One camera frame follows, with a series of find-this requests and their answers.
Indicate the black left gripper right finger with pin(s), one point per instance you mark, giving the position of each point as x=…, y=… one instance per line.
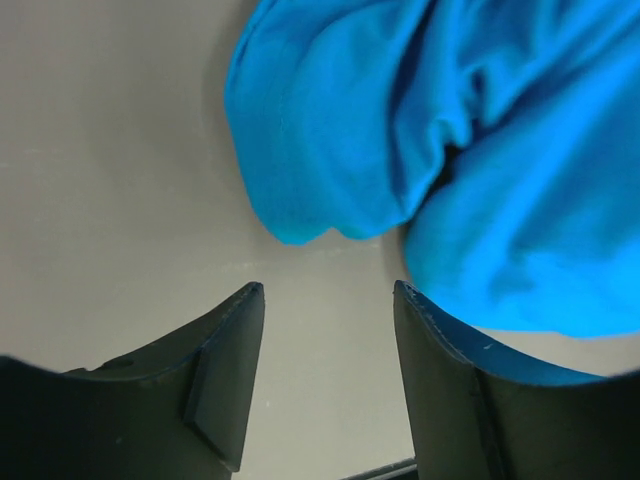
x=479, y=409

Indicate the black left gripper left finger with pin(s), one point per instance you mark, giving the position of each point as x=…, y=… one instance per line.
x=176, y=408

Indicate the blue t shirt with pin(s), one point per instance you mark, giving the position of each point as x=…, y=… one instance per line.
x=502, y=135

